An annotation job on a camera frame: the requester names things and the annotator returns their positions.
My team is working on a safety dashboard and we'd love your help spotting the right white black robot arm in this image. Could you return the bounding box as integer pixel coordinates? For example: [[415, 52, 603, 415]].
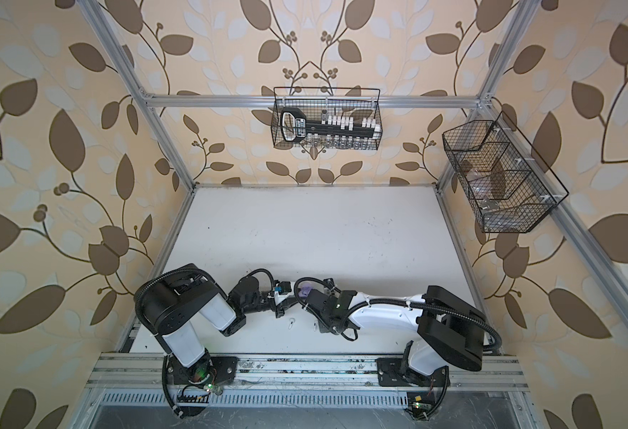
[[292, 277, 503, 377]]

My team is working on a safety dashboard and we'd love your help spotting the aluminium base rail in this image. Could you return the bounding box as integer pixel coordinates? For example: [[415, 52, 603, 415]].
[[86, 353, 529, 393]]

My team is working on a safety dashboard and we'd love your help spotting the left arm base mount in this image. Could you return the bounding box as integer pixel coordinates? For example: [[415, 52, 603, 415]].
[[161, 353, 238, 388]]

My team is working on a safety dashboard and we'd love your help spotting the right side wire basket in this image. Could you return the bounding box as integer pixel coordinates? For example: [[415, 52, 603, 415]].
[[442, 112, 569, 233]]

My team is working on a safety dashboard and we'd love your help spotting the black tool with white pieces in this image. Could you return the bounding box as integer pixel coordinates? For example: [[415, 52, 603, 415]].
[[275, 107, 383, 144]]

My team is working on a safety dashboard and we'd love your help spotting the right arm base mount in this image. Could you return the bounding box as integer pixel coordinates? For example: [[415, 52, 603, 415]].
[[376, 357, 450, 389]]

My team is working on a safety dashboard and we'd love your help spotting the wire basket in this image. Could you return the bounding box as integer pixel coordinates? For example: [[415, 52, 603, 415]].
[[270, 85, 383, 151], [442, 112, 569, 233]]

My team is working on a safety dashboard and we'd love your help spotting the purple earbud charging case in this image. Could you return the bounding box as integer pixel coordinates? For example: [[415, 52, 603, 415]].
[[298, 286, 312, 299]]

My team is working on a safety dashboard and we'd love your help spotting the back wire basket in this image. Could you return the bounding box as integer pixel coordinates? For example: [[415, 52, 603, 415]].
[[270, 85, 383, 151]]

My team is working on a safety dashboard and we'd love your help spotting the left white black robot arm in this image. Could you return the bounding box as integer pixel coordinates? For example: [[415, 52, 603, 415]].
[[134, 264, 297, 371]]

